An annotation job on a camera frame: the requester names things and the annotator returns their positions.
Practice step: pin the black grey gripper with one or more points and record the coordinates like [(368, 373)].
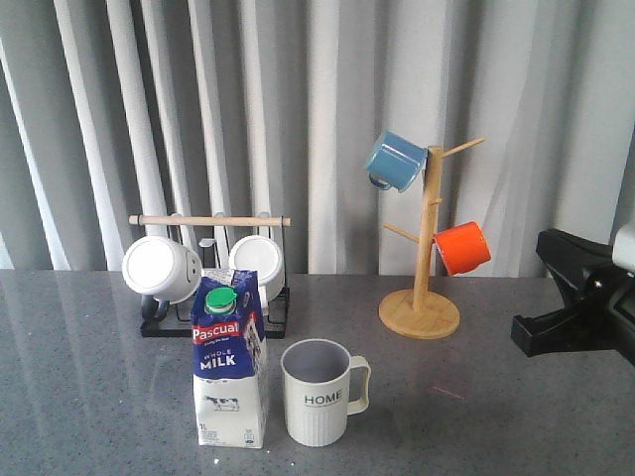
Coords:
[(600, 278)]

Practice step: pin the cream HOME mug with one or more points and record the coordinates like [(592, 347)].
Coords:
[(323, 385)]

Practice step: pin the blue white milk carton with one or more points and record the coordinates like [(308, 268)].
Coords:
[(229, 370)]

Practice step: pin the orange enamel mug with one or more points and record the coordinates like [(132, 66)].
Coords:
[(463, 248)]

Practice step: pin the wooden mug tree stand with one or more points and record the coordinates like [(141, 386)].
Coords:
[(418, 312)]

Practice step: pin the blue enamel mug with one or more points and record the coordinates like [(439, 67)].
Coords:
[(395, 162)]

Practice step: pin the white ribbed mug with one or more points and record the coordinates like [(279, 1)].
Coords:
[(265, 257)]

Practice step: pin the white smiley face mug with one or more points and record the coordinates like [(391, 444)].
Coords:
[(163, 272)]

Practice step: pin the grey white curtain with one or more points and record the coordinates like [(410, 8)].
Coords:
[(110, 108)]

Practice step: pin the black wire mug rack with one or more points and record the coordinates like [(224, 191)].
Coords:
[(177, 321)]

